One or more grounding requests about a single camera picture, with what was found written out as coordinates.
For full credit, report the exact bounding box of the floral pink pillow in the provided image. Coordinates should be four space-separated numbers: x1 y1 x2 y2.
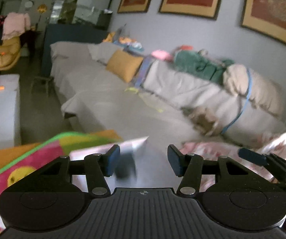
180 132 286 180

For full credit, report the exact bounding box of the pink cardboard box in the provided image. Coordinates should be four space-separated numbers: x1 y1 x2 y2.
69 136 148 179

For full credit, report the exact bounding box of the brown plush on sofa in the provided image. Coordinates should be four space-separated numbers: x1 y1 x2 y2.
188 106 223 136

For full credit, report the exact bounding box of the grey sofa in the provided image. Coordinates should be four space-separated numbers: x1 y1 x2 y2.
51 43 286 147

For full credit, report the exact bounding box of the colourful cartoon play mat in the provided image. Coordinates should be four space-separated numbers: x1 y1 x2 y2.
0 130 121 233

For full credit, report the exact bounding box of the white coffee table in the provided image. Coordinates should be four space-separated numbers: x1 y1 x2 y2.
0 74 21 149

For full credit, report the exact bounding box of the green clothing bundle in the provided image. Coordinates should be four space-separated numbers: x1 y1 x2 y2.
173 50 234 85

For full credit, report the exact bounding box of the yellow cushion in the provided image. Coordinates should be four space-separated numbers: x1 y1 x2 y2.
106 50 144 83

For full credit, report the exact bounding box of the yellow armchair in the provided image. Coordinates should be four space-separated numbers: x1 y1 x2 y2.
0 37 21 71

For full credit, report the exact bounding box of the pink clothes pile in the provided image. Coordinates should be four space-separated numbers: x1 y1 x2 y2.
2 12 31 40

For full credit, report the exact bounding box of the beige bundle with blue strap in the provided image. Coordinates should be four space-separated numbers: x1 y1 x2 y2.
222 64 284 134

